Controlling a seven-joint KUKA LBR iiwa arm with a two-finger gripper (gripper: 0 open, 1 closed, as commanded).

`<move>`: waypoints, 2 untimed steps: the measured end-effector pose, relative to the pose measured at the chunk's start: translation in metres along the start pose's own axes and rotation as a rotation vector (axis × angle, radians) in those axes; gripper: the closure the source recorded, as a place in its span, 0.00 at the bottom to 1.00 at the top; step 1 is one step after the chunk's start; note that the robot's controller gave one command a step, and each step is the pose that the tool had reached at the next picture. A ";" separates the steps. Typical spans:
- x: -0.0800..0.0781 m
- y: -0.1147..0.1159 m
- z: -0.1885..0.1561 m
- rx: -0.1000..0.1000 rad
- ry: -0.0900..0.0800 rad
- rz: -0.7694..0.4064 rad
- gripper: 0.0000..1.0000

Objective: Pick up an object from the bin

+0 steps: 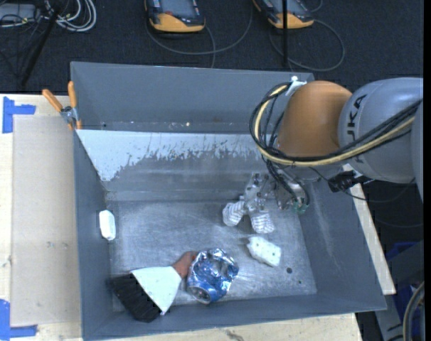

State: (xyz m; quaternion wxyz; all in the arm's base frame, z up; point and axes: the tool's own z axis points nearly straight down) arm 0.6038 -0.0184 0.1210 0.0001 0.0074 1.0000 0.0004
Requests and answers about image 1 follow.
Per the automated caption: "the white dotted toy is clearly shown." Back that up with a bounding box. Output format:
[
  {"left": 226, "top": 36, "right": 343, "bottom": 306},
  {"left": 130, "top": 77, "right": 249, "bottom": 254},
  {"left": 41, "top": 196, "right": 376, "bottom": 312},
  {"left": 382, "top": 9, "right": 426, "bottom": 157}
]
[{"left": 244, "top": 236, "right": 282, "bottom": 268}]

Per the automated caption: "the black cylinder on white bracket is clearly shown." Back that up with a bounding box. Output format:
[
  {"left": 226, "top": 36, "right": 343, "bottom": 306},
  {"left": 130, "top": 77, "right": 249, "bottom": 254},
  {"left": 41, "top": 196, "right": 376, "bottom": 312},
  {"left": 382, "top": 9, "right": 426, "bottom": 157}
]
[{"left": 328, "top": 170, "right": 372, "bottom": 193}]

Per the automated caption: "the white brush with black bristles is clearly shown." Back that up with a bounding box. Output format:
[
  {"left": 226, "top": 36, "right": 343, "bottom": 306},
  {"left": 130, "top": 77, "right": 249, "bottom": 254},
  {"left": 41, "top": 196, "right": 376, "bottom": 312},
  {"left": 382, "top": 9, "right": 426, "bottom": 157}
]
[{"left": 106, "top": 250, "right": 199, "bottom": 323}]

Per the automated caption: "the pale wood flat board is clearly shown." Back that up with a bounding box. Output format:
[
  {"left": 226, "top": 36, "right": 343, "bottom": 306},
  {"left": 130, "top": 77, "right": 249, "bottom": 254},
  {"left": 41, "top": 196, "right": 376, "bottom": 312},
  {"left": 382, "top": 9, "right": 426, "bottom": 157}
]
[{"left": 10, "top": 114, "right": 82, "bottom": 328}]

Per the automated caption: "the white striped cloth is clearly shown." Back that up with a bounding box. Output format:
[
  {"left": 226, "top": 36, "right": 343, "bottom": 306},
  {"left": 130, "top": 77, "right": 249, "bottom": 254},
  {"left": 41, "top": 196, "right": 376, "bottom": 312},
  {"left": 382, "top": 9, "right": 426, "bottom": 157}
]
[{"left": 221, "top": 200, "right": 276, "bottom": 234}]

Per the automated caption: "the grey metal bin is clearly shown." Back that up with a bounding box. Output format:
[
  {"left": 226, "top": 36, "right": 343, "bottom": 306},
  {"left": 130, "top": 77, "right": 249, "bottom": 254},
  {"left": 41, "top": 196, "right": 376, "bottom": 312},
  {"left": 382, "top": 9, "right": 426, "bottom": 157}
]
[{"left": 69, "top": 61, "right": 389, "bottom": 341}]

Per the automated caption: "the small white plastic bottle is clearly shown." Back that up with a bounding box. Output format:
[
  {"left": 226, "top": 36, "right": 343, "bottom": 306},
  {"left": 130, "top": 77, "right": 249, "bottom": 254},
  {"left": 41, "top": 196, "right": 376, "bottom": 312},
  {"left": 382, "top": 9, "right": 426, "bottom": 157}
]
[{"left": 98, "top": 209, "right": 117, "bottom": 242}]

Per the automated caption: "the crushed blue and silver can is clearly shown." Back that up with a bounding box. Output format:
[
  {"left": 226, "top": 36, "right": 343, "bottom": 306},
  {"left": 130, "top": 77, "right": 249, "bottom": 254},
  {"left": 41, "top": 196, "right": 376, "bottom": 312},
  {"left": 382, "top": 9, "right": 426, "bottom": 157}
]
[{"left": 186, "top": 248, "right": 240, "bottom": 305}]

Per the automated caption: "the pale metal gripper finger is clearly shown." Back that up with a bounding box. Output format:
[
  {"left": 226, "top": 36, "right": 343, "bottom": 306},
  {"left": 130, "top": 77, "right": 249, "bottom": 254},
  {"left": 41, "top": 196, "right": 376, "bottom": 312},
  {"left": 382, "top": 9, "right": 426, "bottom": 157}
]
[
  {"left": 243, "top": 173, "right": 267, "bottom": 207},
  {"left": 255, "top": 185, "right": 275, "bottom": 212}
]

